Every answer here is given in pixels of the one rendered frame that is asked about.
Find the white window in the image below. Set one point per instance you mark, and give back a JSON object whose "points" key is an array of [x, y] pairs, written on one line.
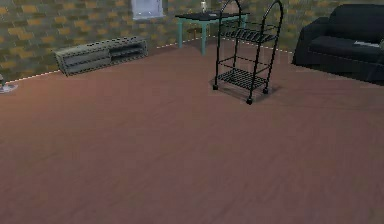
{"points": [[146, 8]]}

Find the black sofa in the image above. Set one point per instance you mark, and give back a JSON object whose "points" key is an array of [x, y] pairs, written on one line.
{"points": [[346, 50]]}

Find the pale plant pot base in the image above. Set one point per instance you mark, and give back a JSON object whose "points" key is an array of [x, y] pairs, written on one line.
{"points": [[6, 87]]}

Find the grey flat item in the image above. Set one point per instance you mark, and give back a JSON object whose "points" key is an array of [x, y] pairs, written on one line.
{"points": [[212, 15]]}

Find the small pale bottle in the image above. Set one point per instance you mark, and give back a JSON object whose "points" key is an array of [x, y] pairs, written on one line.
{"points": [[203, 6]]}

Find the teal table with black top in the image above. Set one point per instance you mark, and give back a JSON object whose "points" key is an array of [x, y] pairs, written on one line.
{"points": [[204, 17]]}

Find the white paper on sofa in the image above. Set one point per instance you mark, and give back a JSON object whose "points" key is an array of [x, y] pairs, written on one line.
{"points": [[366, 43]]}

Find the grey low shelf unit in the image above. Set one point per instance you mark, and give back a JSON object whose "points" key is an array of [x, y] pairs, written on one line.
{"points": [[87, 57]]}

